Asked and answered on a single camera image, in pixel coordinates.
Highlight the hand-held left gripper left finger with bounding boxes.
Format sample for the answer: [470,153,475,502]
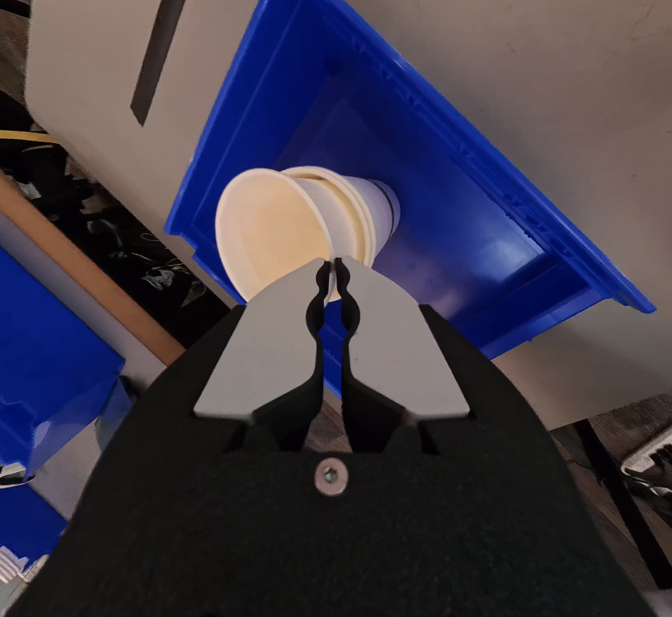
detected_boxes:
[193,257,330,450]

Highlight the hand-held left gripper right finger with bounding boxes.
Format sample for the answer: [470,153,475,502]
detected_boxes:
[335,257,471,452]

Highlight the white paper cup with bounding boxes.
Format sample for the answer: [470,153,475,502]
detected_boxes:
[215,168,358,305]
[315,168,372,267]
[325,173,402,265]
[286,166,365,268]

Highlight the blue plastic bin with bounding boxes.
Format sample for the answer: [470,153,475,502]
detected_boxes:
[0,244,132,476]
[0,481,69,573]
[164,0,657,402]

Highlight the stack of white paper cups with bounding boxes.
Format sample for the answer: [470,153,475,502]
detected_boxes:
[0,546,35,585]

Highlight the dark patterned cloth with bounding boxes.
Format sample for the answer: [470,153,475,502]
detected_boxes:
[0,92,229,347]

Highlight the white power strip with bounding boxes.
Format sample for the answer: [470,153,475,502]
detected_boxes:
[619,427,672,477]

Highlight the black table leg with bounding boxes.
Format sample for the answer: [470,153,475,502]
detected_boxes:
[572,418,672,590]

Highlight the black tape strip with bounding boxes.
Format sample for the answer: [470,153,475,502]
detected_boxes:
[130,0,205,127]

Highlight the yellow cable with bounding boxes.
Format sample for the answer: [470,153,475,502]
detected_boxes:
[0,129,58,148]

